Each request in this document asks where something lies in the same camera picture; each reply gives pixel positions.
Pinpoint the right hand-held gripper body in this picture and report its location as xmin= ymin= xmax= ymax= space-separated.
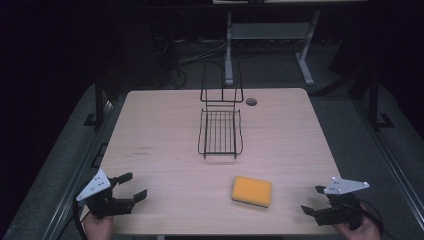
xmin=314 ymin=176 xmax=370 ymax=231

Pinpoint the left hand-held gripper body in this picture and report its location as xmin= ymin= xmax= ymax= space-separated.
xmin=75 ymin=169 xmax=136 ymax=220

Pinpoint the yellow sponge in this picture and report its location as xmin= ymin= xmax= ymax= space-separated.
xmin=231 ymin=175 xmax=273 ymax=209

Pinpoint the black wire rack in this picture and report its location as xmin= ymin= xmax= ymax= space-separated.
xmin=197 ymin=62 xmax=245 ymax=161

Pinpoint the person's left hand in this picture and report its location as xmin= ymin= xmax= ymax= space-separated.
xmin=83 ymin=211 xmax=115 ymax=240

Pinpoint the person's right hand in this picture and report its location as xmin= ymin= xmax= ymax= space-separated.
xmin=333 ymin=204 xmax=383 ymax=240

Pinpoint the black cable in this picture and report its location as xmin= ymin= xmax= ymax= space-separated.
xmin=72 ymin=194 xmax=88 ymax=240
xmin=358 ymin=199 xmax=385 ymax=238

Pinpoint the aluminium frame rail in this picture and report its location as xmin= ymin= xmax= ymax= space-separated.
xmin=40 ymin=98 xmax=117 ymax=240
xmin=352 ymin=98 xmax=424 ymax=232

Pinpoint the black upright post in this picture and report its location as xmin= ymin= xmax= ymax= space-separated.
xmin=83 ymin=74 xmax=108 ymax=130
xmin=367 ymin=70 xmax=396 ymax=132

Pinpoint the bundle of floor cables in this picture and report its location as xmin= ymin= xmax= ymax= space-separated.
xmin=152 ymin=35 xmax=228 ymax=90

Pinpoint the grey metal desk frame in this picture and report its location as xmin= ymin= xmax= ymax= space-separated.
xmin=212 ymin=0 xmax=369 ymax=87

